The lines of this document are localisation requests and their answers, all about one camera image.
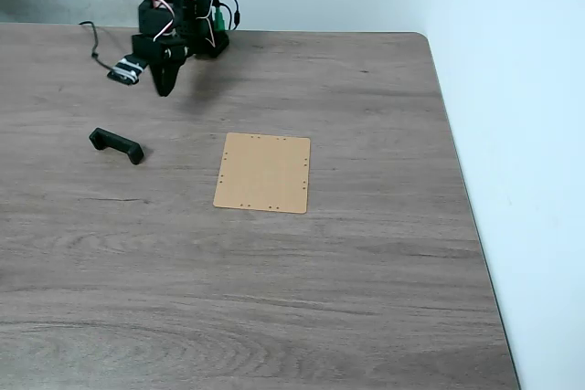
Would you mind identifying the red white servo wire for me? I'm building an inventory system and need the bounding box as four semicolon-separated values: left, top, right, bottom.
153;0;178;42

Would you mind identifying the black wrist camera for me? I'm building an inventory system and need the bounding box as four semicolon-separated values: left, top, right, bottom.
106;54;151;87

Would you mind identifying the black power cable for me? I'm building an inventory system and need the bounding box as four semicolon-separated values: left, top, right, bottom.
210;0;243;32

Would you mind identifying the black camera cable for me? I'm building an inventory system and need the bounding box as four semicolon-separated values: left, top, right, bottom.
78;20;115;74

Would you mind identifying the black U-shaped block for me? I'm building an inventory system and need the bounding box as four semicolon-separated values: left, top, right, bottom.
88;127;145;166

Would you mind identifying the green table clamp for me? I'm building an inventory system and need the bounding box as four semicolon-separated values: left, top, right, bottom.
210;5;227;36

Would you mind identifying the tan board with holes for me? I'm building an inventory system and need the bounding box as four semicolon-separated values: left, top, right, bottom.
212;132;313;216

